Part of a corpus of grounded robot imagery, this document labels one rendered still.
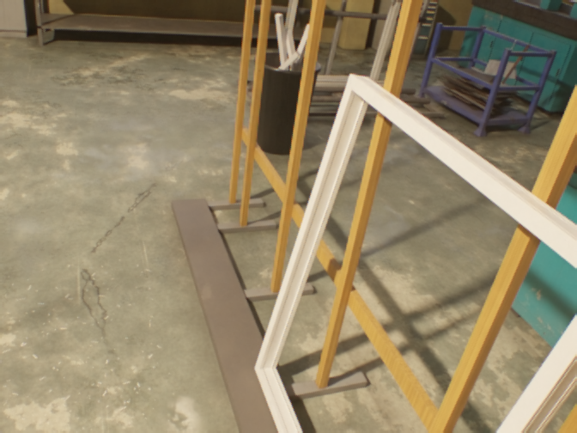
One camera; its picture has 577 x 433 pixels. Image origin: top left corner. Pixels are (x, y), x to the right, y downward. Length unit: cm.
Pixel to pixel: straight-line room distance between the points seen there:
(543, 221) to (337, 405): 163
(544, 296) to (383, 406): 115
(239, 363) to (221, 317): 33
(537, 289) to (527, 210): 207
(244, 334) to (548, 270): 168
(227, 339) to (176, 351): 25
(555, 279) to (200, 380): 193
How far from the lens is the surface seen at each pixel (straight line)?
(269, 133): 466
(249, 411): 242
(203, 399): 252
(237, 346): 267
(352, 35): 906
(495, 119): 638
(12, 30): 807
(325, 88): 635
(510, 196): 126
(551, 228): 118
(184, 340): 276
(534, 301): 331
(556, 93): 772
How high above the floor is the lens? 195
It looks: 31 degrees down
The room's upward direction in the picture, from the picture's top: 8 degrees clockwise
